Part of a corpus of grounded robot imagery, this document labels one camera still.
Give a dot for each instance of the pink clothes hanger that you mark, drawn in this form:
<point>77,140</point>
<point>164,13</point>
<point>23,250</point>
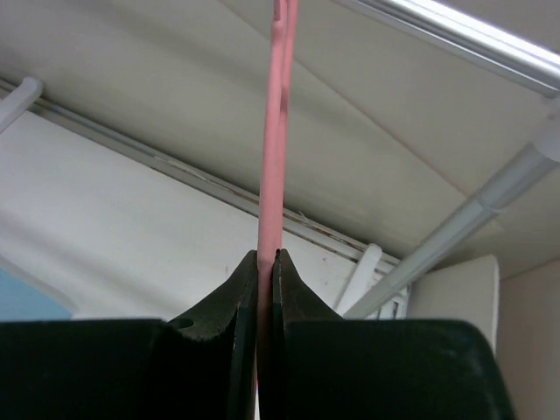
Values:
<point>271,195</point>

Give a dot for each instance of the white and silver clothes rack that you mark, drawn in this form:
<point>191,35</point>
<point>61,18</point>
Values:
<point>388,135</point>

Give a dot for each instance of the light blue trousers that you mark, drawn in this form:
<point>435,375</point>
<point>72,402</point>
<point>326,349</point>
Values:
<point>21,302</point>

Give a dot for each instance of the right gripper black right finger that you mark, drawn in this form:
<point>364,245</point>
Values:
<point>293,317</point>

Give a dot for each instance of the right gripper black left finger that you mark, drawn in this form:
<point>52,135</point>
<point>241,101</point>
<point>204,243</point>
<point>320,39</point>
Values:
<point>203,362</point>

